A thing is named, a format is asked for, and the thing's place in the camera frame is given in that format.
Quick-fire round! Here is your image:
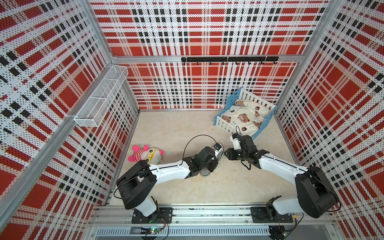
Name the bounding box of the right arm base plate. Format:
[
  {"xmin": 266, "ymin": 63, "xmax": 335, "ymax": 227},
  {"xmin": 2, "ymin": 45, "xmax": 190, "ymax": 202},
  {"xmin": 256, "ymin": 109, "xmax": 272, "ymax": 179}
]
[{"xmin": 251, "ymin": 207, "xmax": 294, "ymax": 223}]

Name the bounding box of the pink striped plush toy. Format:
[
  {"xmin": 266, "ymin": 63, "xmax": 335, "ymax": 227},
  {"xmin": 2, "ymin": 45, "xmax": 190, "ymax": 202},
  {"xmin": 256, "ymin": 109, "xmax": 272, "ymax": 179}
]
[{"xmin": 128, "ymin": 145, "xmax": 164, "ymax": 165}]

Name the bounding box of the white wire mesh basket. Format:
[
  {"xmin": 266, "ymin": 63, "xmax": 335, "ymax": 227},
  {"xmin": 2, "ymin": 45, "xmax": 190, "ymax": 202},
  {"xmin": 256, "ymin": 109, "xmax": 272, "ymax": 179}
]
[{"xmin": 75, "ymin": 65, "xmax": 128, "ymax": 128}]

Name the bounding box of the black hook rail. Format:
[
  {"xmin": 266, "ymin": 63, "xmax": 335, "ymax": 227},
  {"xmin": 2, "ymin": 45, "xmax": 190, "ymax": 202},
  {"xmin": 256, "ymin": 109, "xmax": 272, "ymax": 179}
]
[{"xmin": 181, "ymin": 56, "xmax": 279, "ymax": 63}]

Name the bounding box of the white blue toy crib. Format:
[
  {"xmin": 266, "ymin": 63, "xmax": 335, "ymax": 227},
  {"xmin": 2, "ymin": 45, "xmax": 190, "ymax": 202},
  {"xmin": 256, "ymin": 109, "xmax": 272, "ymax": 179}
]
[{"xmin": 214, "ymin": 88, "xmax": 277, "ymax": 140}]

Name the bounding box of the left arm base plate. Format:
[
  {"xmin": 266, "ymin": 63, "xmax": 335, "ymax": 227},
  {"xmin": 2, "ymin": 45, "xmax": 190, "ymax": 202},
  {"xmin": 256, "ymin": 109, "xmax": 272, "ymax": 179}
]
[{"xmin": 131, "ymin": 207, "xmax": 173, "ymax": 224}]

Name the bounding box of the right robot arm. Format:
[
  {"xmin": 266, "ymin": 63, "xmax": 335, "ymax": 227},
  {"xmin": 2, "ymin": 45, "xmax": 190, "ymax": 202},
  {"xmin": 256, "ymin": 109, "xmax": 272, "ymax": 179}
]
[{"xmin": 224, "ymin": 134, "xmax": 340, "ymax": 219}]

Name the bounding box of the bear print blanket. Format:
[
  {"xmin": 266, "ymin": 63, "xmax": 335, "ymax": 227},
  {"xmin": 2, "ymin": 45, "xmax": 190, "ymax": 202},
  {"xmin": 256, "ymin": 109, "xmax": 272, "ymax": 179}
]
[{"xmin": 220, "ymin": 99, "xmax": 270, "ymax": 136}]

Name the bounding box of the green circuit board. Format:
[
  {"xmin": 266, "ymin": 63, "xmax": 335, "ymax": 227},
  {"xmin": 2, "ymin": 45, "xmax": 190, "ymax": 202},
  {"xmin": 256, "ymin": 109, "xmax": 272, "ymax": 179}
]
[{"xmin": 141, "ymin": 228, "xmax": 161, "ymax": 235}]

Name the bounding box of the aluminium front rail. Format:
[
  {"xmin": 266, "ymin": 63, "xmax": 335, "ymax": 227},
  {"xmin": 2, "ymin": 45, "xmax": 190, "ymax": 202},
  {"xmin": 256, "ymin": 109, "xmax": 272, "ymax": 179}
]
[{"xmin": 86, "ymin": 204, "xmax": 334, "ymax": 228}]

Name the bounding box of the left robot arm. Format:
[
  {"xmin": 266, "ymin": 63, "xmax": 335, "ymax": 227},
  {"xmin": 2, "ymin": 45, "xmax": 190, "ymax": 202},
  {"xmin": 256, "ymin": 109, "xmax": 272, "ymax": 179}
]
[{"xmin": 117, "ymin": 143, "xmax": 224, "ymax": 217}]

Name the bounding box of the grey canvas sneaker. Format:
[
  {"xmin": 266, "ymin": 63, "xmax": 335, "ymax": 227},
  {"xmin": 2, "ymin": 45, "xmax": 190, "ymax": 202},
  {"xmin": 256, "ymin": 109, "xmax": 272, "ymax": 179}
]
[{"xmin": 200, "ymin": 143, "xmax": 224, "ymax": 178}]

